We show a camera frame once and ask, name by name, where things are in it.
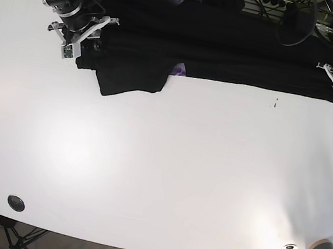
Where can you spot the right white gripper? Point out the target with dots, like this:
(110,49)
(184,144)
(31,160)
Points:
(91,34)

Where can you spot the white power strip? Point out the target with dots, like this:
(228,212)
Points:
(277,3)

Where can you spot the black table grommet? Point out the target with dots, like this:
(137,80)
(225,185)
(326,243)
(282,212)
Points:
(16,203)

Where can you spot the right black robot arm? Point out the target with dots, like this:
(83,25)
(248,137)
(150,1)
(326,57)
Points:
(81,24)

